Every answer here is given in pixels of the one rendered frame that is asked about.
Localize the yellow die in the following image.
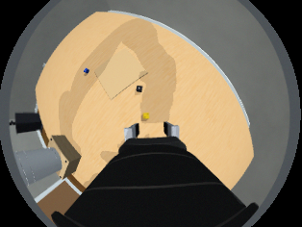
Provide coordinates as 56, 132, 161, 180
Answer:
143, 113, 149, 119

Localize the beige square mat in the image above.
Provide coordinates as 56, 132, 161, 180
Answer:
94, 48, 148, 100

